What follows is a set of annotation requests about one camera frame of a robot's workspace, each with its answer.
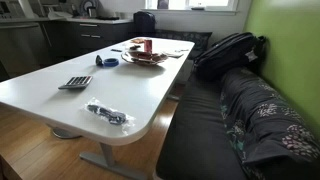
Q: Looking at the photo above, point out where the wooden tray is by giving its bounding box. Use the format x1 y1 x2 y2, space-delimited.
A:
121 51 168 65

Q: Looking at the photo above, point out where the red item on tray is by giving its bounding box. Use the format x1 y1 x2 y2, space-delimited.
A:
130 51 163 61

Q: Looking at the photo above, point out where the plastic bag with black item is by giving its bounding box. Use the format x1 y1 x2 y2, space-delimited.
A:
82 97 136 136

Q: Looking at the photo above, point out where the red soda can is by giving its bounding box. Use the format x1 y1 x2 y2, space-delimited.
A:
144 39 152 54

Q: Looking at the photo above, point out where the white table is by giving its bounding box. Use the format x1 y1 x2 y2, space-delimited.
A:
0 38 194 180

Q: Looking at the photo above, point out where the blue tape roll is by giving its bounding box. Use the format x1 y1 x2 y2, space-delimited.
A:
103 58 119 67

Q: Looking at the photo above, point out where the small dark flat item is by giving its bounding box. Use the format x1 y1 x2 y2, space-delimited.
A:
110 49 123 52

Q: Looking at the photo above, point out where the dark bench seat cushion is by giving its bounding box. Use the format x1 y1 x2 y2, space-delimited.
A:
154 76 247 180

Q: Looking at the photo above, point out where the dark backpack by window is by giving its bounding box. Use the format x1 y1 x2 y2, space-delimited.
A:
133 11 156 37

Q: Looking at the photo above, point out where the grey calculator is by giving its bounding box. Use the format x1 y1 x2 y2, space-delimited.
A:
60 76 92 89

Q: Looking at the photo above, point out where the black backpack on bench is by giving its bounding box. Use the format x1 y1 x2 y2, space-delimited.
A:
193 32 267 81

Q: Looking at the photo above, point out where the floral dark back cushion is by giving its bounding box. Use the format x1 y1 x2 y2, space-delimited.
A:
220 68 320 180

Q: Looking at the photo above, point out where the grey kitchen cabinet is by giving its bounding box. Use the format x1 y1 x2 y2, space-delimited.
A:
1 18 134 62

